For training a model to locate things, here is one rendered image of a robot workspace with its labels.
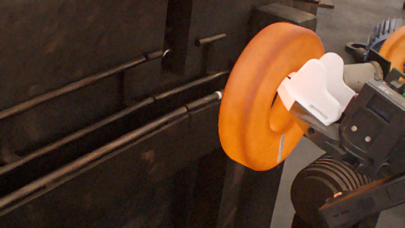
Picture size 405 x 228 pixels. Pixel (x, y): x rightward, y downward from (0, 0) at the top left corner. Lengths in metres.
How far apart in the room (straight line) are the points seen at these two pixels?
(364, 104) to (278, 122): 0.14
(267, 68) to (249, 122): 0.05
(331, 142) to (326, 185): 0.55
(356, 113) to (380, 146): 0.04
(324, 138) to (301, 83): 0.06
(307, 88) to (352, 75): 0.59
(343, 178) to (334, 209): 0.52
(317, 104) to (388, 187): 0.10
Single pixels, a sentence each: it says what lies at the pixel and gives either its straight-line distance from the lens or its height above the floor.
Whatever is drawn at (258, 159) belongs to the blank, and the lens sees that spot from 0.61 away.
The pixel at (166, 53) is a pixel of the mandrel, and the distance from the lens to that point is 0.94.
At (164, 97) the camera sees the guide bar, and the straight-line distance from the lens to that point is 0.89.
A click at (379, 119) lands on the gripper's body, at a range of 0.54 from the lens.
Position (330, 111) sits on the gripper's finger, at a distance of 0.57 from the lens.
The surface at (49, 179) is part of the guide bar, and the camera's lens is 0.69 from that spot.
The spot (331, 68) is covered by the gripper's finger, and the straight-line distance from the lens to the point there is 0.61.
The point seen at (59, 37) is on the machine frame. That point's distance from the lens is 0.75.
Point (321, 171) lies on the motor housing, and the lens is 1.12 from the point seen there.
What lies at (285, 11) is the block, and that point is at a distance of 1.07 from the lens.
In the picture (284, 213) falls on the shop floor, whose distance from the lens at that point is 1.94.
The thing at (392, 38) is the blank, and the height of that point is 0.75.
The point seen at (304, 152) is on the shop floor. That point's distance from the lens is 2.32.
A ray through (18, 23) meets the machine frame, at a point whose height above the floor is 0.85.
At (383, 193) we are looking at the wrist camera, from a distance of 0.58.
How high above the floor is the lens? 1.07
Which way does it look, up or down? 26 degrees down
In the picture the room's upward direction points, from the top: 8 degrees clockwise
